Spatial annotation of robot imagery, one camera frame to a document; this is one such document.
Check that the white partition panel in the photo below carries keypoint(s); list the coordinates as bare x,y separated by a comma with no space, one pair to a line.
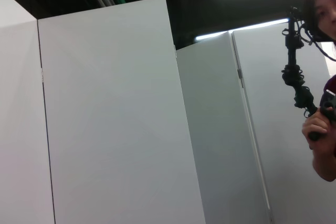
283,169
223,142
118,116
21,129

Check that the operator hand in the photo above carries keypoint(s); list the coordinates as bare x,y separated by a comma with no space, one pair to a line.
324,134

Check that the operator forearm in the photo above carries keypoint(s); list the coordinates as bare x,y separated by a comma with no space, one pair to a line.
326,166

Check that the long ceiling light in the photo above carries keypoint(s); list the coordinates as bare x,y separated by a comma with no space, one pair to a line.
249,26

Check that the grey panel hinge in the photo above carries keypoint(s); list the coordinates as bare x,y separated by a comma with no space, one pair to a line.
239,74

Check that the maroon shirt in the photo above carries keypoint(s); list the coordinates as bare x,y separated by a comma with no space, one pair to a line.
331,85

